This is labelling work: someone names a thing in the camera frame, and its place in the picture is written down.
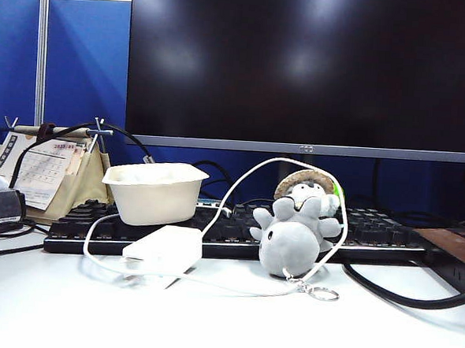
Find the grey fluffy octopus plush keychain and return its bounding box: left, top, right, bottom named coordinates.
left=245, top=194, right=347, bottom=304

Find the small blue white box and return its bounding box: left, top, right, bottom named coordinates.
left=196, top=197, right=226, bottom=209

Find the small black box device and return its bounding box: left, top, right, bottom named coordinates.
left=0, top=189, right=28, bottom=226

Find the grey monitor stand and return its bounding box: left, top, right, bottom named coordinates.
left=277, top=160, right=298, bottom=183

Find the black computer keyboard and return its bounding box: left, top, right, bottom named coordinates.
left=42, top=188, right=432, bottom=276

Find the grey penguin plush straw hat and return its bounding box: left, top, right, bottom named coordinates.
left=272, top=167, right=344, bottom=220

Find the white square bowl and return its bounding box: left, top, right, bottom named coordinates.
left=99, top=157, right=211, bottom=231

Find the white power adapter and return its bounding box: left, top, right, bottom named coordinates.
left=121, top=222, right=206, bottom=280

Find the black computer monitor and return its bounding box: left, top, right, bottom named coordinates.
left=122, top=0, right=465, bottom=165

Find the beige canvas desk calendar stand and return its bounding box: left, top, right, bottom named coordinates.
left=0, top=111, right=121, bottom=230

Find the white calendar paper sheet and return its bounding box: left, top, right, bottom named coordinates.
left=12, top=136, right=79, bottom=213

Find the white card with black print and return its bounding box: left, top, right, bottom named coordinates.
left=0, top=131, right=28, bottom=183

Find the black power strip brown top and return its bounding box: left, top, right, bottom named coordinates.
left=408, top=222, right=465, bottom=294

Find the thin black cable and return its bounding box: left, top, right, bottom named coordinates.
left=0, top=239, right=47, bottom=268
left=0, top=217, right=38, bottom=243
left=191, top=159, right=239, bottom=202

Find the white charging cable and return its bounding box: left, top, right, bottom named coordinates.
left=80, top=146, right=353, bottom=304

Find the black cable with clear plug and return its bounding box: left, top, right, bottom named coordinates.
left=8, top=117, right=158, bottom=198

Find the aluminium partition frame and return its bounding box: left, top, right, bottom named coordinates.
left=6, top=0, right=132, bottom=133

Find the thick black power cable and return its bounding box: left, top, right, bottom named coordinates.
left=340, top=261, right=465, bottom=313

